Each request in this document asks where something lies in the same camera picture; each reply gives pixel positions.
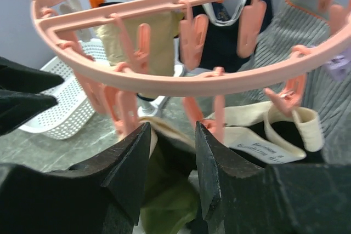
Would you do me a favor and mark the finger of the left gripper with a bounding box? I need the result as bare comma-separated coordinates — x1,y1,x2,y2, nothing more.
1,90,58,136
1,57,64,94

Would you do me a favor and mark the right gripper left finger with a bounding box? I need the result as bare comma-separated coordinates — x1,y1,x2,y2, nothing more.
1,123,151,233

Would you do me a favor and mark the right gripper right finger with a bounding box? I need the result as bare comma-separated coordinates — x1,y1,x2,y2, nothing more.
196,124,350,233

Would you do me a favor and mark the olive green underwear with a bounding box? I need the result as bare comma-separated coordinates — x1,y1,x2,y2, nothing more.
140,117,200,233

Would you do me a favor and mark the black underwear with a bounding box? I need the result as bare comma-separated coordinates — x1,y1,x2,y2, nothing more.
204,101,326,169

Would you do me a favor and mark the pink round clip hanger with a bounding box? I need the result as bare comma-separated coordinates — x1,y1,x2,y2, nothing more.
22,0,351,147

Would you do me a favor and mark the beige hanging underwear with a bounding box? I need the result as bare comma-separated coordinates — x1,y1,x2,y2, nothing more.
94,12,184,76

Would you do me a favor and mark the grey striped hanging underwear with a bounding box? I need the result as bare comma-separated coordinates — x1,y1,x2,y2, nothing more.
239,0,350,152

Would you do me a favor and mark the white plastic basket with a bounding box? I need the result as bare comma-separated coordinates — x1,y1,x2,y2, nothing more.
19,56,95,140

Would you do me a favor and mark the metal clothes rack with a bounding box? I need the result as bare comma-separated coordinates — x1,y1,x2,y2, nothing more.
138,64,186,117

